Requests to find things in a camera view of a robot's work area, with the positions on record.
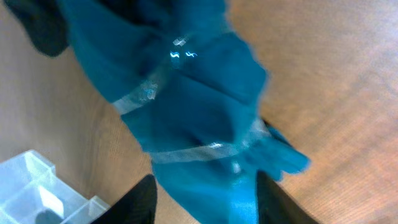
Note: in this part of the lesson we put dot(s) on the teal taped garment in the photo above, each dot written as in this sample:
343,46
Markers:
188,88

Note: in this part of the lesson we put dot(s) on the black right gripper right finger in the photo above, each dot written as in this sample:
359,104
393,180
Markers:
275,206

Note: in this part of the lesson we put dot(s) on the clear plastic storage bin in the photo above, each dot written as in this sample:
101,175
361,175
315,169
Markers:
31,192

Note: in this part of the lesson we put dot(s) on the black taped garment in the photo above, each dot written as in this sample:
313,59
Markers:
43,22

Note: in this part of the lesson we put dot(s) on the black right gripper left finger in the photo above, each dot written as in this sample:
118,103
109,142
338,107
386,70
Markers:
137,206

